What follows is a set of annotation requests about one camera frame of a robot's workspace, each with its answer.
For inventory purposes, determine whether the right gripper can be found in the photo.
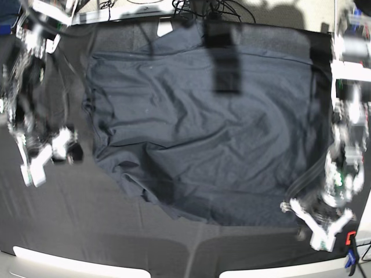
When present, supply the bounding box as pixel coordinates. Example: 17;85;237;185
8;126;85;188

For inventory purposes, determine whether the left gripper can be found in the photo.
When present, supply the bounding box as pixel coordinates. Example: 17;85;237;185
280;173;364;240

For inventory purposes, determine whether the dark grey t-shirt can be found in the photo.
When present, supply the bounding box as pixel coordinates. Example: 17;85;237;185
83;21;332;227

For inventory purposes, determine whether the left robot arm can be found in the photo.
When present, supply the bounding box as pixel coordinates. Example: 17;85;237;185
281;1;370;252

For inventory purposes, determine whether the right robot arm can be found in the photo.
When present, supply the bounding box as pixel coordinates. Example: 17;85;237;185
1;1;83;187

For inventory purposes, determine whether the black table cloth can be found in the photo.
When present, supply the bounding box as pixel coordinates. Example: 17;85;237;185
1;21;346;277

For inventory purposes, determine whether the orange blue clamp near right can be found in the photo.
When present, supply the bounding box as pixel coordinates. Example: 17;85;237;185
344;231;366;278

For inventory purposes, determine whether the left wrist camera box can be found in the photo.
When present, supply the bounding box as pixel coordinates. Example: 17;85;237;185
310;232;336;252

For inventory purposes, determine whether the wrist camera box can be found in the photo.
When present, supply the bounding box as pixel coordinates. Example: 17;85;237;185
310;232;336;252
20;162;46;187

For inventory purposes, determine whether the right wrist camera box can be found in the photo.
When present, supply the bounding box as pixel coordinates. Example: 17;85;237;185
20;162;46;187

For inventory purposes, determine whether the aluminium frame rail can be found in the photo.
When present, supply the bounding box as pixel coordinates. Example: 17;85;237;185
72;5;186;25

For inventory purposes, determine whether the black cable bundle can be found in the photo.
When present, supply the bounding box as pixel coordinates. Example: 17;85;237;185
170;0;257;24

